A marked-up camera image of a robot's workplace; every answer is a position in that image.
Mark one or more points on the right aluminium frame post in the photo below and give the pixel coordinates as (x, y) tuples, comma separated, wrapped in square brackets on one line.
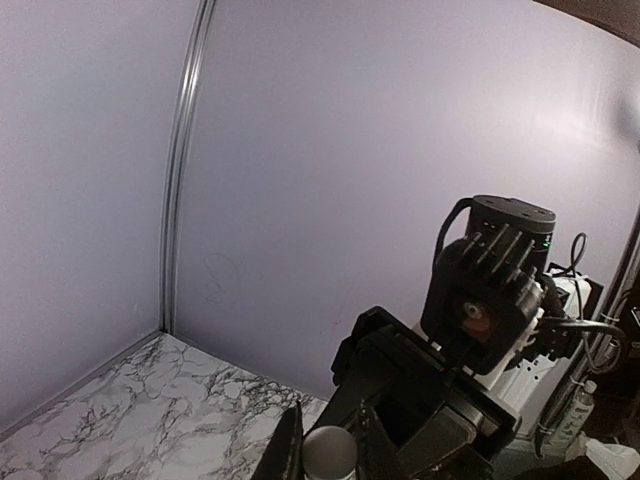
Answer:
[(178, 154)]

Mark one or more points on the crumpled white tissue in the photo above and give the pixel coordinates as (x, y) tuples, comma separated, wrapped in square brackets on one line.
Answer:
[(616, 461)]

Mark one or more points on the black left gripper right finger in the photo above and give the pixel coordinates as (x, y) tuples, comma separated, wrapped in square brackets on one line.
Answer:
[(376, 455)]

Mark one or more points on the clear plastic water bottle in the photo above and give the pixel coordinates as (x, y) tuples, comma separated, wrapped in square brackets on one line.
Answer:
[(578, 411)]

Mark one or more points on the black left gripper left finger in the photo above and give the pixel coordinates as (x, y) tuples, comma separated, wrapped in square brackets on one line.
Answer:
[(282, 458)]

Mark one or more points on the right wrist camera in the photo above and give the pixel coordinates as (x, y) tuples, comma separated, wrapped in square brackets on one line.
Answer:
[(488, 282)]

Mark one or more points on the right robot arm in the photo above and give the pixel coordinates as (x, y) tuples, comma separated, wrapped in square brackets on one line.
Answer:
[(540, 350)]

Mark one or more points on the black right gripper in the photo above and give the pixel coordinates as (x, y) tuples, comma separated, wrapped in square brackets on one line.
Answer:
[(442, 422)]

